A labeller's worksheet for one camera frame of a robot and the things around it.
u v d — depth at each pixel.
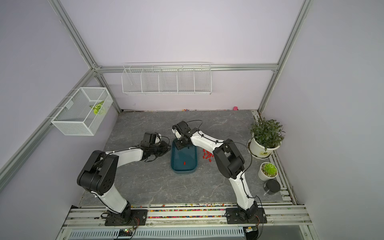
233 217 0.74
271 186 0.78
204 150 0.97
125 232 0.72
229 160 0.54
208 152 0.63
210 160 0.94
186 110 1.24
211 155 0.96
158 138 0.81
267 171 0.79
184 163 0.92
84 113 0.83
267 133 0.82
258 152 0.89
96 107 0.81
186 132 0.75
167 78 0.99
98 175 0.48
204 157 0.96
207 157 0.96
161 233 1.58
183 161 0.92
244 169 0.57
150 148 0.77
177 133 0.83
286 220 0.73
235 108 1.24
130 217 0.70
